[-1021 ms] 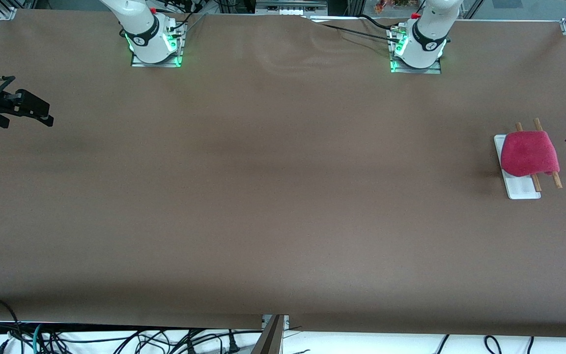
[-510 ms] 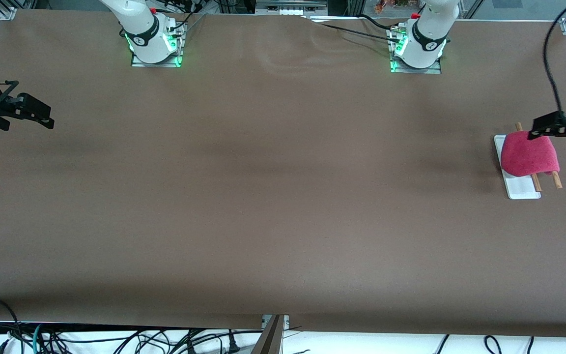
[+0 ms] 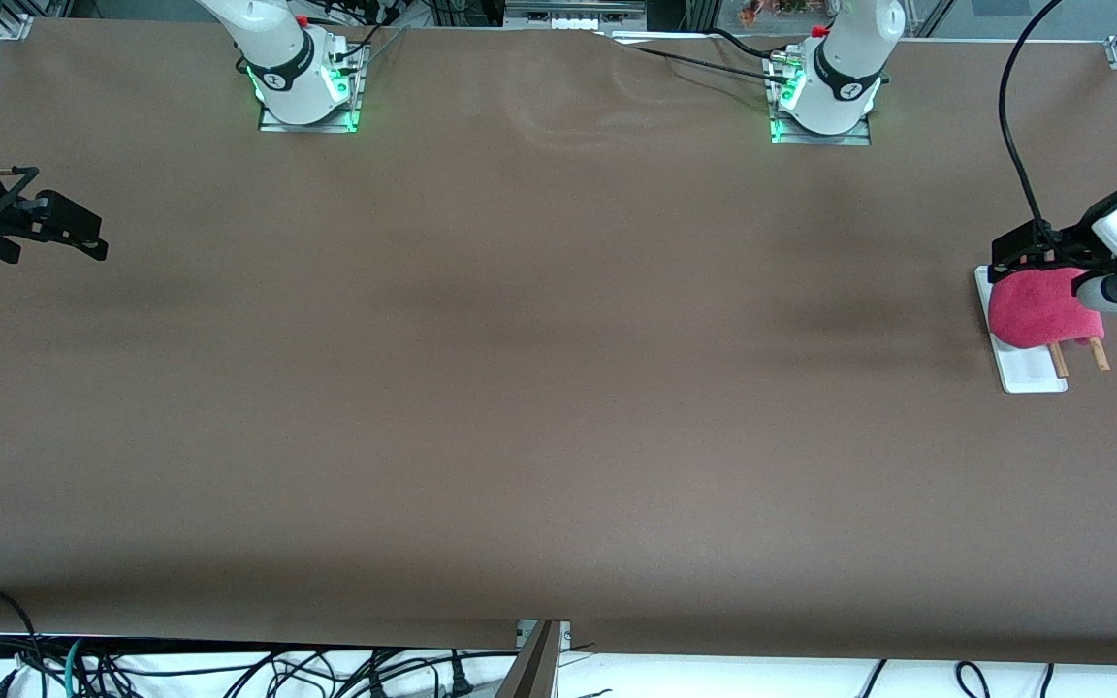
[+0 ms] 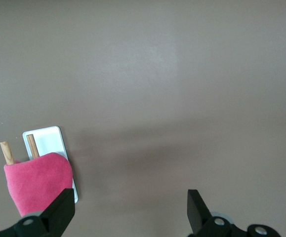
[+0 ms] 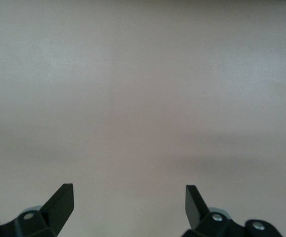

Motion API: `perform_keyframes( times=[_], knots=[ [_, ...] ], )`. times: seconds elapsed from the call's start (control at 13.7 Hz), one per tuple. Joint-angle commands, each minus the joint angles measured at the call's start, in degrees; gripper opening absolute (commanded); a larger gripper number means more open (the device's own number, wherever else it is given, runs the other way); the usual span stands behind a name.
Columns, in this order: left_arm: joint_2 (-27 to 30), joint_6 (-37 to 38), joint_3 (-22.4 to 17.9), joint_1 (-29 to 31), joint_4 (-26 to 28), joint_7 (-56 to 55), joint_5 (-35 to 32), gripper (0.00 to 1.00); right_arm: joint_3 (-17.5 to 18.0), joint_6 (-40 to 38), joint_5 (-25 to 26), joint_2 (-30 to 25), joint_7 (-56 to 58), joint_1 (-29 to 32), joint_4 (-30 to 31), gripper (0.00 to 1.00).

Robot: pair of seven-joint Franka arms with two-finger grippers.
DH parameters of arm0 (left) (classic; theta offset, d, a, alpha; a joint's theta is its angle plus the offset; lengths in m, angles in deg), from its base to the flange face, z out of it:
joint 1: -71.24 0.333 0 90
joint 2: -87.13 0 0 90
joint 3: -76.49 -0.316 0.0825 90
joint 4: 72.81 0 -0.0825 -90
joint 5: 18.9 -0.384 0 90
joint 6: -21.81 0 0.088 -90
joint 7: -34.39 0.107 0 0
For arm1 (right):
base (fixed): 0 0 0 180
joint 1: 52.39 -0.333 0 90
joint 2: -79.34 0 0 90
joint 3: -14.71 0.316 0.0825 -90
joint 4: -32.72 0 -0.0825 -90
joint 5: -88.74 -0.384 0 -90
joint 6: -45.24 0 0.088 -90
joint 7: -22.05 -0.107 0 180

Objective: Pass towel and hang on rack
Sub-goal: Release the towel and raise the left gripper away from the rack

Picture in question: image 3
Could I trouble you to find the small metal bracket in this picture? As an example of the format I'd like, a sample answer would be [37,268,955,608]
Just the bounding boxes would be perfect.
[517,620,571,649]

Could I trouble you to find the white rack base plate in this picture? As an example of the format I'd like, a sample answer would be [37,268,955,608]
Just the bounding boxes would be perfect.
[973,265,1069,395]

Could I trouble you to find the brown table cover sheet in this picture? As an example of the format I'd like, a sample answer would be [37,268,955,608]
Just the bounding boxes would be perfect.
[0,19,1117,668]

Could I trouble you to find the brown wooden beam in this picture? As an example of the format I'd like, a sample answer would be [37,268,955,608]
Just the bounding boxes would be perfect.
[495,620,561,698]

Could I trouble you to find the orange artificial leaves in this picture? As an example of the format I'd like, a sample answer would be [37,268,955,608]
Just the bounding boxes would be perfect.
[741,0,836,25]

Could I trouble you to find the grey device with white sockets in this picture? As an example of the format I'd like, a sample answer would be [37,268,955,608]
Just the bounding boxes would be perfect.
[505,0,647,30]

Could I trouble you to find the black cable to arm base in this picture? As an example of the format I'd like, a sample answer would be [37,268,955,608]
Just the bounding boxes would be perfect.
[597,27,802,88]

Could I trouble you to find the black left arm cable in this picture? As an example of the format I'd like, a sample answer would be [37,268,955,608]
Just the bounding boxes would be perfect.
[998,0,1066,234]

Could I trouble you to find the pink microfibre towel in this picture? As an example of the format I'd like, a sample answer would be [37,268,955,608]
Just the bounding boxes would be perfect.
[988,269,1105,348]

